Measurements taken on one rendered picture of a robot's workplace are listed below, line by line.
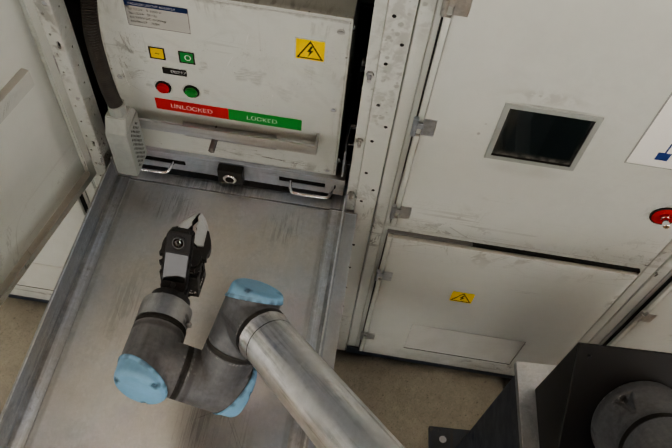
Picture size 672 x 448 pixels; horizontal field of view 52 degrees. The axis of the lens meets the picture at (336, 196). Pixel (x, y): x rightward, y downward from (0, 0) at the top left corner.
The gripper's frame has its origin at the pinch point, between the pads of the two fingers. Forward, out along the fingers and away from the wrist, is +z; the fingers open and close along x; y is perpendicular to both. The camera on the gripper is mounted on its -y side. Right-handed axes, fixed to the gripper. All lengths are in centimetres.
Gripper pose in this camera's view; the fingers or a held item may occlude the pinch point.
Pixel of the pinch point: (198, 216)
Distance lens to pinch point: 136.1
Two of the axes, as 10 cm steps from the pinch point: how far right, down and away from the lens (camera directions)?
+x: 9.9, 1.6, -0.2
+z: 1.3, -7.0, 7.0
